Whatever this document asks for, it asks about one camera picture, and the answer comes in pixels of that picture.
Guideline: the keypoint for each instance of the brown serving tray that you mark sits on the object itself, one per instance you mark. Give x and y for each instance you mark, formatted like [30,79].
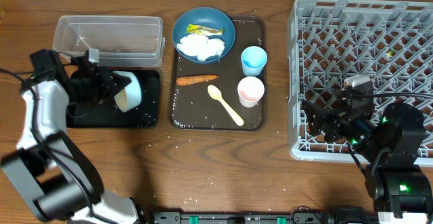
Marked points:
[191,107]

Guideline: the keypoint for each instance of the white tissue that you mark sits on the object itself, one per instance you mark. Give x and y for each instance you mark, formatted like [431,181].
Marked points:
[201,47]

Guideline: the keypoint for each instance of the grey dishwasher rack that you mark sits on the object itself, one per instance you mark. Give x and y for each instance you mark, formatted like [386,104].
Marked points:
[331,40]

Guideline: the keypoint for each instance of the dark blue plate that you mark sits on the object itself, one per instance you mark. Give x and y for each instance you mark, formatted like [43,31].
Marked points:
[210,17]

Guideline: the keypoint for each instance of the yellow snack wrapper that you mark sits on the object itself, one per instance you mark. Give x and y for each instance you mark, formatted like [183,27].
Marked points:
[196,29]

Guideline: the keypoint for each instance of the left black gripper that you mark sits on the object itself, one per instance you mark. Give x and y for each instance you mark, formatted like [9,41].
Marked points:
[102,85]

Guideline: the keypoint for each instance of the light blue bowl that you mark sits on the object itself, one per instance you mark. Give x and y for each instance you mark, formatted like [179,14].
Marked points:
[134,93]

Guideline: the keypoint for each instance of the orange carrot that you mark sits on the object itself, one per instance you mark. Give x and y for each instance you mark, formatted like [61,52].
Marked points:
[190,80]

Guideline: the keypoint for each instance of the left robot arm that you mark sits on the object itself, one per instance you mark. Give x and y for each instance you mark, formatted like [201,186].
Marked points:
[54,178]

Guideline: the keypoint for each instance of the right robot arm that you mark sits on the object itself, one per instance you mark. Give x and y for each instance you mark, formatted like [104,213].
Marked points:
[396,184]

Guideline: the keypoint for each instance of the pink cup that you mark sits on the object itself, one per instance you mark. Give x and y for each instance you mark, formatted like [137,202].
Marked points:
[250,90]

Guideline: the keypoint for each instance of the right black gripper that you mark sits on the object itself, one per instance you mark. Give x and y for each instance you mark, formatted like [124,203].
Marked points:
[327,121]

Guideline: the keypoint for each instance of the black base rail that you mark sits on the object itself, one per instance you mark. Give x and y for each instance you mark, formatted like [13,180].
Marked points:
[300,216]

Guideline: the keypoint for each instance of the white rice pile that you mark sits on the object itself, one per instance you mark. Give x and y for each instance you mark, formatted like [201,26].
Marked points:
[121,100]

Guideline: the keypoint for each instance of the black waste tray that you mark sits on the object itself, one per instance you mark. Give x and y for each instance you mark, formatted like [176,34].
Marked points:
[107,114]

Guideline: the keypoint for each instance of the clear plastic bin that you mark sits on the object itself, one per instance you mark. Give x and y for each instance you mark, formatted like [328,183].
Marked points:
[122,41]

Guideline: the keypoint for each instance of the light blue cup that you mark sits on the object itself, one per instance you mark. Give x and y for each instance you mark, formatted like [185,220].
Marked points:
[253,60]

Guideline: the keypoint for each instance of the yellow plastic spoon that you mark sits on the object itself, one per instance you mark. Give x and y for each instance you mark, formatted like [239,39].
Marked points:
[216,94]

